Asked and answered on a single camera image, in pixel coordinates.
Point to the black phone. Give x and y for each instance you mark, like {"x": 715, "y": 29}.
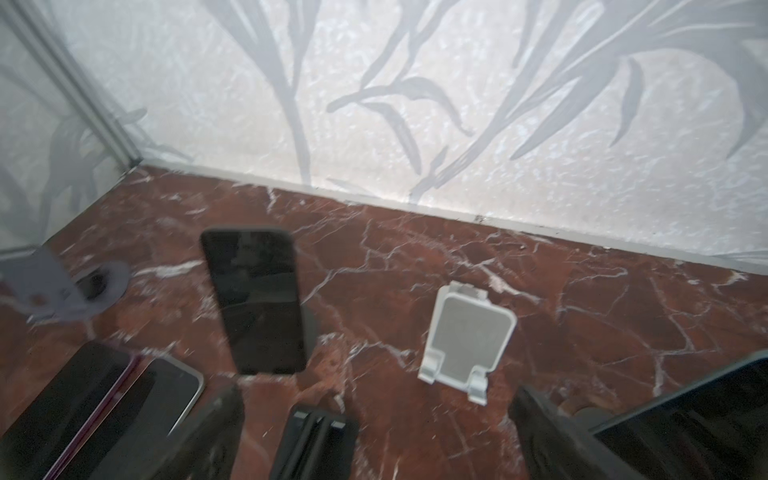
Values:
{"x": 151, "y": 408}
{"x": 45, "y": 434}
{"x": 254, "y": 276}

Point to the white folding phone stand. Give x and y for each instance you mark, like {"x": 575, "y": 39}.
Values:
{"x": 467, "y": 337}

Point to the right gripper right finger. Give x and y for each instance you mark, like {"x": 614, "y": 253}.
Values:
{"x": 555, "y": 447}

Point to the grey phone stand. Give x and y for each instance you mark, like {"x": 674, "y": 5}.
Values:
{"x": 38, "y": 285}

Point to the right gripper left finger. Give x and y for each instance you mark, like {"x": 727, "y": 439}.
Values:
{"x": 204, "y": 446}

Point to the back right blue phone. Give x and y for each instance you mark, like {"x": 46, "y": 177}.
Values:
{"x": 714, "y": 428}

